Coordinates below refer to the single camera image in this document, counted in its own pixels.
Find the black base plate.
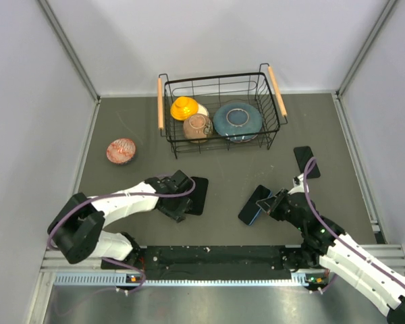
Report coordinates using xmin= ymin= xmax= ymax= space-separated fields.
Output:
xmin=122 ymin=246 xmax=320 ymax=271

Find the blue smartphone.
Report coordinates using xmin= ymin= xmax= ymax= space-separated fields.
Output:
xmin=238 ymin=185 xmax=272 ymax=226

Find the purple cable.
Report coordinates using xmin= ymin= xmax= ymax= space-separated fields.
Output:
xmin=46 ymin=173 xmax=197 ymax=296
xmin=302 ymin=156 xmax=405 ymax=302

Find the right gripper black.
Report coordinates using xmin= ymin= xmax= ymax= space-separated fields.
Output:
xmin=257 ymin=188 xmax=305 ymax=231

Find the yellow bowl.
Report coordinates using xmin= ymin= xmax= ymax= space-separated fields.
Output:
xmin=170 ymin=97 xmax=198 ymax=121

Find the slotted cable duct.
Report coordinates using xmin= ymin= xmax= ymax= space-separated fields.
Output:
xmin=54 ymin=273 xmax=323 ymax=287

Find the black phone case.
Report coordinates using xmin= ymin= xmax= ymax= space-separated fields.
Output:
xmin=186 ymin=176 xmax=209 ymax=216

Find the brown ceramic bowl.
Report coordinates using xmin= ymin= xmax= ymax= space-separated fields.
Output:
xmin=183 ymin=113 xmax=213 ymax=144

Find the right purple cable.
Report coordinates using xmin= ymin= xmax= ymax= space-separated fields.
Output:
xmin=302 ymin=156 xmax=405 ymax=302

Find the black wire dish basket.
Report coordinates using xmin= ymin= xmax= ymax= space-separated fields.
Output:
xmin=157 ymin=63 xmax=288 ymax=156

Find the black smartphone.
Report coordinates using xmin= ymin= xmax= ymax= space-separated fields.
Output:
xmin=293 ymin=146 xmax=321 ymax=179

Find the blue ceramic plate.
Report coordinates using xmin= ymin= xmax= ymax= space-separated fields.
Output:
xmin=213 ymin=103 xmax=263 ymax=142

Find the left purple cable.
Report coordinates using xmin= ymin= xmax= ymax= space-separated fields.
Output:
xmin=46 ymin=173 xmax=197 ymax=296

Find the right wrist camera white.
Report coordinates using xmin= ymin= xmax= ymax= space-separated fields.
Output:
xmin=293 ymin=173 xmax=304 ymax=190

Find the red patterned bowl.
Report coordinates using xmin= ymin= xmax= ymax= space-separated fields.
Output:
xmin=106 ymin=138 xmax=136 ymax=165

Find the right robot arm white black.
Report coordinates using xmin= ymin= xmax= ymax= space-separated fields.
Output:
xmin=256 ymin=175 xmax=405 ymax=323

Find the white bowl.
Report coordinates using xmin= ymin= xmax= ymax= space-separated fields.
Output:
xmin=197 ymin=104 xmax=209 ymax=117

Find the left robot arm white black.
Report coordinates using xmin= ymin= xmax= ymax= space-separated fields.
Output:
xmin=47 ymin=170 xmax=196 ymax=268

